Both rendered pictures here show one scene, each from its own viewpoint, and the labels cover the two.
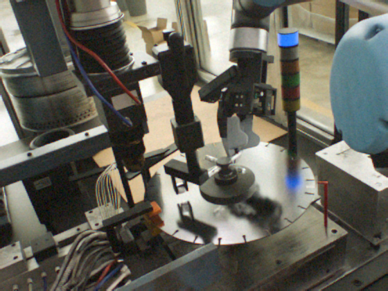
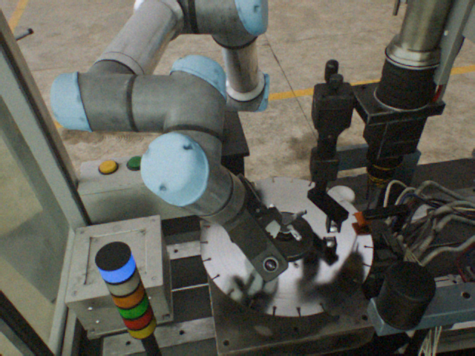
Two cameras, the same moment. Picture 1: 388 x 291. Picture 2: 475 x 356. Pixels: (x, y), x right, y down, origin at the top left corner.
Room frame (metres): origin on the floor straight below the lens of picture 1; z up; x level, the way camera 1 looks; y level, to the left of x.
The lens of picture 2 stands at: (1.15, 0.00, 1.59)
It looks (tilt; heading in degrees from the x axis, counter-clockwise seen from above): 44 degrees down; 195
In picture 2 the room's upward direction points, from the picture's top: 3 degrees counter-clockwise
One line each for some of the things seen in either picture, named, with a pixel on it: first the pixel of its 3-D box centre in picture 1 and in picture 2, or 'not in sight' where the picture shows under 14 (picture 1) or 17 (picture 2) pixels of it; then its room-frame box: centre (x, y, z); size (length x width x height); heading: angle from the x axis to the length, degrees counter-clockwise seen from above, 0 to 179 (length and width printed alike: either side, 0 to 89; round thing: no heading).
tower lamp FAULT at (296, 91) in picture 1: (290, 90); (136, 311); (0.89, -0.24, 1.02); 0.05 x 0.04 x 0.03; 22
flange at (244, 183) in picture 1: (226, 178); (284, 231); (0.65, -0.05, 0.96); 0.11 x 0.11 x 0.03
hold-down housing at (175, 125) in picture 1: (180, 93); (329, 131); (0.60, 0.01, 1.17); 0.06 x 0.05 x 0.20; 103
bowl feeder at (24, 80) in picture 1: (63, 102); not in sight; (1.30, 0.41, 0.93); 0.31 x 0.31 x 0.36
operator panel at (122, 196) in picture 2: not in sight; (142, 188); (0.47, -0.45, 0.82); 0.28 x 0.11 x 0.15; 112
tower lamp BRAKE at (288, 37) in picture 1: (287, 37); (116, 262); (0.89, -0.24, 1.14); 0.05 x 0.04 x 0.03; 22
